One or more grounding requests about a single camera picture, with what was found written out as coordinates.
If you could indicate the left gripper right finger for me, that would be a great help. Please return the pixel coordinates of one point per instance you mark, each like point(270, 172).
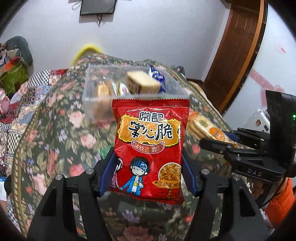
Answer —
point(241, 218)

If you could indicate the grey bag on floor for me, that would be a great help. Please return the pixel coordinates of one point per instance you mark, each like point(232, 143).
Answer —
point(180, 69)

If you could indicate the grey plush pillow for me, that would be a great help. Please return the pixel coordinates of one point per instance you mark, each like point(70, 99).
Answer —
point(19, 42)

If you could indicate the blue chips bag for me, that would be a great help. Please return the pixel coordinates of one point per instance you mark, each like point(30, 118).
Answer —
point(156, 75)

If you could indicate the sandwich bread slice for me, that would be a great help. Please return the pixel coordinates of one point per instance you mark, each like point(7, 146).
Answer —
point(140, 82)

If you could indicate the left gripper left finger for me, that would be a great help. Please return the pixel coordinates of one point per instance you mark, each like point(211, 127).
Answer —
point(54, 218)

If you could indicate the yellow curved headboard tube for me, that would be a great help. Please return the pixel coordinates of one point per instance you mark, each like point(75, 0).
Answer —
point(86, 50)

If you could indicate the brown wooden door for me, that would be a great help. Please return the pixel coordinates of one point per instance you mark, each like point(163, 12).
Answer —
point(235, 52)

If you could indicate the orange jacket sleeve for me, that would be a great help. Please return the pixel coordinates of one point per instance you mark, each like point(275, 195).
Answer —
point(279, 206)

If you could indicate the bread bun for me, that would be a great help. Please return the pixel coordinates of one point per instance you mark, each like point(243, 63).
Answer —
point(104, 89)

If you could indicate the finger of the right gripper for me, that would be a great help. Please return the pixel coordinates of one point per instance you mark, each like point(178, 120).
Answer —
point(215, 146)
point(235, 136)

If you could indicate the clear plastic storage box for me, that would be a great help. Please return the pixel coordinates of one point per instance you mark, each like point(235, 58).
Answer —
point(100, 108)

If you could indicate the wall-mounted small monitor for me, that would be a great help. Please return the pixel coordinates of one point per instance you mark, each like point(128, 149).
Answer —
point(97, 7)

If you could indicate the right hand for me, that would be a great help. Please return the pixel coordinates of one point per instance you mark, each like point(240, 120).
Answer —
point(263, 192)

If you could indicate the red noodle snack bag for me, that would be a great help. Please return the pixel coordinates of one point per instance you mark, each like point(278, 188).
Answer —
point(148, 146)

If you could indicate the green cardboard box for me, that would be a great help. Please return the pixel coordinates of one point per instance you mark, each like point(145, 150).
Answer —
point(12, 80)

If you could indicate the pink plush toy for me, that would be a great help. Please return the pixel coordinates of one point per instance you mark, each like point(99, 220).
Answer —
point(4, 102)

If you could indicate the patchwork quilt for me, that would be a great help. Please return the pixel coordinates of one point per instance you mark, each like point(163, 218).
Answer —
point(23, 105)

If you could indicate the orange cracker pack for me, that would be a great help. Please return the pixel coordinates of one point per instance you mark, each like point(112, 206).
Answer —
point(199, 127)

